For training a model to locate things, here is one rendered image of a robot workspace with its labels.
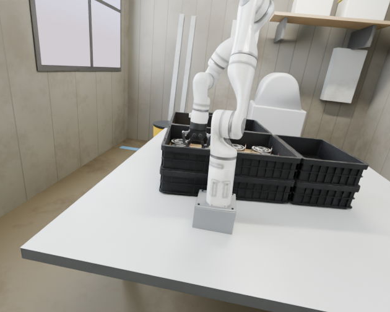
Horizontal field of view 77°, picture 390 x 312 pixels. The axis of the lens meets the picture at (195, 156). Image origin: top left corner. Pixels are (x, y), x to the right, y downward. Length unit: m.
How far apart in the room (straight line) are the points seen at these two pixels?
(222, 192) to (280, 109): 2.31
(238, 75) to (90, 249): 0.70
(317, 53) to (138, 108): 2.71
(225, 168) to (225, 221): 0.19
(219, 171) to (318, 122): 3.31
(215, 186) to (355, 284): 0.49
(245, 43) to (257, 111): 2.20
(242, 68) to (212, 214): 0.50
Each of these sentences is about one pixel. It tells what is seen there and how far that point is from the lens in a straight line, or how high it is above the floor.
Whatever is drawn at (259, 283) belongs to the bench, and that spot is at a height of 0.70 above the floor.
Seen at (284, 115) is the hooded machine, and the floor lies 0.82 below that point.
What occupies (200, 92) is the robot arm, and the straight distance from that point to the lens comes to 1.01.
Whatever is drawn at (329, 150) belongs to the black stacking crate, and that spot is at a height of 0.89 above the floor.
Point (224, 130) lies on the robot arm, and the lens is 0.79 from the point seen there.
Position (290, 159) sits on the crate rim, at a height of 0.92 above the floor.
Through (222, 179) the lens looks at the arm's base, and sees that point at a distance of 0.83.
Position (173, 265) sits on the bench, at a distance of 0.77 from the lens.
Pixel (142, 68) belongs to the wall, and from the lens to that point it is 4.02.
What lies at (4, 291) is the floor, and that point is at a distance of 1.83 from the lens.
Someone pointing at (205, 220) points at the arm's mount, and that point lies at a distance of 0.89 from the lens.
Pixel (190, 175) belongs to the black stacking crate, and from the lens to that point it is 1.05.
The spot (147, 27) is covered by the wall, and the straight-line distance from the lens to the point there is 4.03.
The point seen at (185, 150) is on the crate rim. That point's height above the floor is 0.92.
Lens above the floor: 1.24
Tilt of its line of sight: 20 degrees down
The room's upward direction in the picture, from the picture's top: 6 degrees clockwise
